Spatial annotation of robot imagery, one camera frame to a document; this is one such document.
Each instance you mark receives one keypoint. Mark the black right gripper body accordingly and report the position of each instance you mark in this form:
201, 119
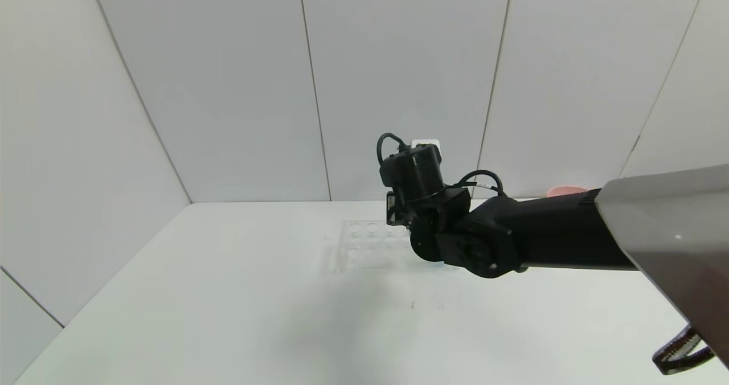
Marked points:
391, 208

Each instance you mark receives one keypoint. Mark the clear acrylic test tube rack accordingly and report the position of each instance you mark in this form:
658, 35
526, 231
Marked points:
367, 242

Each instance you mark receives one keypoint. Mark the pink bowl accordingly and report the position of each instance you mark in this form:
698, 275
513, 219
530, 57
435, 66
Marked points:
564, 192

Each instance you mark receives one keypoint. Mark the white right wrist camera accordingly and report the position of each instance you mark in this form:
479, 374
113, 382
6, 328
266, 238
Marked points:
424, 143

